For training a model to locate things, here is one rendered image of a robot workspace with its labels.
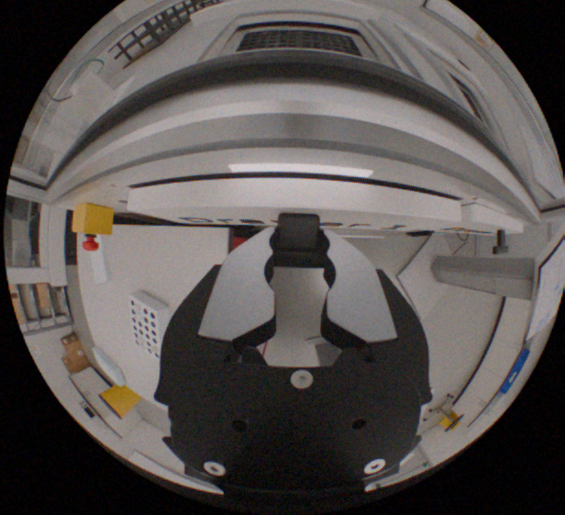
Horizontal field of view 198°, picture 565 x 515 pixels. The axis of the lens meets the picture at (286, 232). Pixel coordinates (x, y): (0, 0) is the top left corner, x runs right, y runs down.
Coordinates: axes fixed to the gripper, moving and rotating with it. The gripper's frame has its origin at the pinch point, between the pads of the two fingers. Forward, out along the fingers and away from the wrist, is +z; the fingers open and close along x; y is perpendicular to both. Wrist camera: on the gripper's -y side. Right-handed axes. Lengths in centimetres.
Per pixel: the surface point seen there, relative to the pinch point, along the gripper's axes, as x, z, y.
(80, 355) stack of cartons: -388, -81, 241
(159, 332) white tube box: -22.7, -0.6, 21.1
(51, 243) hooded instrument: -80, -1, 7
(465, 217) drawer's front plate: 17.0, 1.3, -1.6
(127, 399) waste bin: -184, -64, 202
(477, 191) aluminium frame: 12.9, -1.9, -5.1
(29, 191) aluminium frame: -39.0, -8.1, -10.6
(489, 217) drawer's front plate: 21.1, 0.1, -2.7
